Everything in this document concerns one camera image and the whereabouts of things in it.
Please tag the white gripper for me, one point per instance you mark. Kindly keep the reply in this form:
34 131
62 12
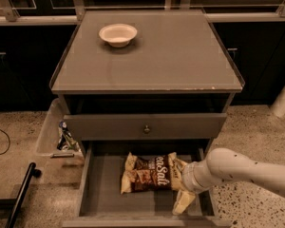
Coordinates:
190 176

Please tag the brown sea salt chip bag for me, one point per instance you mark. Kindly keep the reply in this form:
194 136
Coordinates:
142 175

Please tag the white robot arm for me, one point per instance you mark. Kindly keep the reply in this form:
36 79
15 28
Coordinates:
223 165

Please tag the brass drawer knob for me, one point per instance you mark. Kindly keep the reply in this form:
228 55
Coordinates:
146 129

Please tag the open grey middle drawer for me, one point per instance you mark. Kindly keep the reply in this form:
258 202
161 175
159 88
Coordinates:
101 203

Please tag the grey drawer cabinet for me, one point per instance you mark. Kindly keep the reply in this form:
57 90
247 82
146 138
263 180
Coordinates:
175 64

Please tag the grey top drawer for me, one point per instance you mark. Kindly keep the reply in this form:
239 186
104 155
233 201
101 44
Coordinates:
114 127

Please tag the crumpled snack packet in bin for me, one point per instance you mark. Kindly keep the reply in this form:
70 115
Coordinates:
66 138

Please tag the clear plastic bin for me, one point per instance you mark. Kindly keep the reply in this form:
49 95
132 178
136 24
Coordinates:
51 142

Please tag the black metal bar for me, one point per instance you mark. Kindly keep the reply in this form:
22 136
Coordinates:
32 172

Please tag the white paper bowl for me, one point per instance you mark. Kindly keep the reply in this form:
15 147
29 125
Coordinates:
118 35

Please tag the metal window rail frame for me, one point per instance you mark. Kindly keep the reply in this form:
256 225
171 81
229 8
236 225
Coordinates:
67 12

